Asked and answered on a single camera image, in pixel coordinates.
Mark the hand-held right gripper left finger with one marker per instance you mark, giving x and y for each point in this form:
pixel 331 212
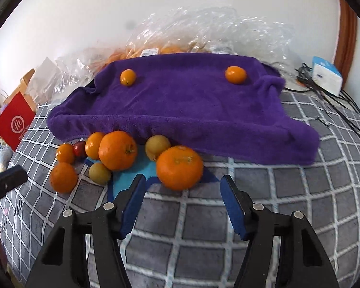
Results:
pixel 133 207

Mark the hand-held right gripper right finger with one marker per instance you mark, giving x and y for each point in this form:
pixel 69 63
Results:
pixel 232 207

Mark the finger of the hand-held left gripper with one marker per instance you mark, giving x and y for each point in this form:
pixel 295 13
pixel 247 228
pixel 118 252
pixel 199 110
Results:
pixel 9 176

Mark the medium orange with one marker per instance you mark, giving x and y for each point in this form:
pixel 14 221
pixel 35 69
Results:
pixel 63 177
pixel 93 145

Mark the small orange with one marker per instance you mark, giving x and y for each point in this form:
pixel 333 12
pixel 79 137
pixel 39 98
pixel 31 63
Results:
pixel 65 153
pixel 235 75

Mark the large mandarin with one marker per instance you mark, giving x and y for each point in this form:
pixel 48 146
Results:
pixel 118 151
pixel 180 167

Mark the red fruit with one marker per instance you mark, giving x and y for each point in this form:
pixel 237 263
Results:
pixel 79 149

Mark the blue paper sheet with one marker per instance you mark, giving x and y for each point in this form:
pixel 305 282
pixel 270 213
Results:
pixel 123 183

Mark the yellow-green fruit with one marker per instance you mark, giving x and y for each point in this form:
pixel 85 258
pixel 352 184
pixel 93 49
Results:
pixel 156 147
pixel 99 173

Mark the red paper bag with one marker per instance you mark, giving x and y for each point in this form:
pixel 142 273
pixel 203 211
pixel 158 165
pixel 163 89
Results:
pixel 15 120

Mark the cardboard box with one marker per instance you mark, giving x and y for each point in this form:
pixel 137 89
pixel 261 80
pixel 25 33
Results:
pixel 27 81

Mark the purple towel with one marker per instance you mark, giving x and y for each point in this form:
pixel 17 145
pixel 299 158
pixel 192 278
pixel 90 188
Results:
pixel 183 111

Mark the grey-white plastic bag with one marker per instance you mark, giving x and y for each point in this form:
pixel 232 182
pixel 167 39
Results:
pixel 46 67

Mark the crumpled clear plastic bag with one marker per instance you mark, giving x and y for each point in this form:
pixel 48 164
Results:
pixel 75 72

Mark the oval kumquat with stem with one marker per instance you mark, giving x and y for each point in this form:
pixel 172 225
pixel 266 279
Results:
pixel 128 77

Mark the white and blue box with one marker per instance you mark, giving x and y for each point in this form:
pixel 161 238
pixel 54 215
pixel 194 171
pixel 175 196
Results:
pixel 328 78

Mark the pile of bagged oranges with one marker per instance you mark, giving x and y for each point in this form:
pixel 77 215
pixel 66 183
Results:
pixel 168 49

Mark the brown wooden door frame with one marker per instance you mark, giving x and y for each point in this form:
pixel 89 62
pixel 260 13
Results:
pixel 346 36

